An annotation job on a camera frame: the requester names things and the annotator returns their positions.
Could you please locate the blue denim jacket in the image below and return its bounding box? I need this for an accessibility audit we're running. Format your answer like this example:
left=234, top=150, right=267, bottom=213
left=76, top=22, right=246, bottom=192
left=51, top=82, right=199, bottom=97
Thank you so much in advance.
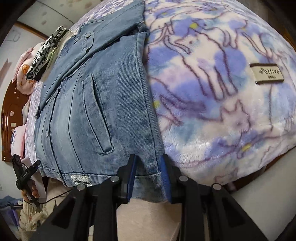
left=35, top=1, right=165, bottom=202

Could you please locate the person left hand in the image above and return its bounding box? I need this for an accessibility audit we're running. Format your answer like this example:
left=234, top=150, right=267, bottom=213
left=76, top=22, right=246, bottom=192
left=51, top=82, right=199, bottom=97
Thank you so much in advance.
left=21, top=179, right=40, bottom=203

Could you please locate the white printed pillow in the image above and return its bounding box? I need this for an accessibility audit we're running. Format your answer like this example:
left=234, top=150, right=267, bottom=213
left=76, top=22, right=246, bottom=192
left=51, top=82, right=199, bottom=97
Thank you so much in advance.
left=11, top=125, right=27, bottom=160

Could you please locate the brown wooden headboard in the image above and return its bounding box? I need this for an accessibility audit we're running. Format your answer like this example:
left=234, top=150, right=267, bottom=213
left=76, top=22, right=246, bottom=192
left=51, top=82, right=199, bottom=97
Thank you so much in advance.
left=1, top=82, right=29, bottom=162

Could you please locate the pink bear print quilt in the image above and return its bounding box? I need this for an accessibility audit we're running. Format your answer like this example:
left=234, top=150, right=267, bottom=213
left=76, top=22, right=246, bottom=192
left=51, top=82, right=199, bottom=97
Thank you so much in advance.
left=11, top=42, right=43, bottom=95

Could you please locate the black white patterned folded garment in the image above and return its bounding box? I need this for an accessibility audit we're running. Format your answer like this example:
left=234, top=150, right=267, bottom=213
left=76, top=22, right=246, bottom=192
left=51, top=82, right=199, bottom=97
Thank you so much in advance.
left=26, top=26, right=68, bottom=81

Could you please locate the purple cat print blanket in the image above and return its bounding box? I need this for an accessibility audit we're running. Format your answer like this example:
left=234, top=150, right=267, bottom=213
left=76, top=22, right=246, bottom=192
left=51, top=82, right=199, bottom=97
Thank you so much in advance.
left=24, top=0, right=296, bottom=186

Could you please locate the light green folded garment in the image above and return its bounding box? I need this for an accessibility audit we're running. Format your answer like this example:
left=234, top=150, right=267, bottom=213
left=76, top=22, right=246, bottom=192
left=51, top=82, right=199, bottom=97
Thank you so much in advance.
left=45, top=47, right=58, bottom=68

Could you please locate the cream folded garment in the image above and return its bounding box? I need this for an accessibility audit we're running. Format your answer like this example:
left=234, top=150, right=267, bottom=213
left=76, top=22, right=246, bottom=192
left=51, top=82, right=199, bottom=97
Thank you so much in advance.
left=40, top=30, right=74, bottom=82

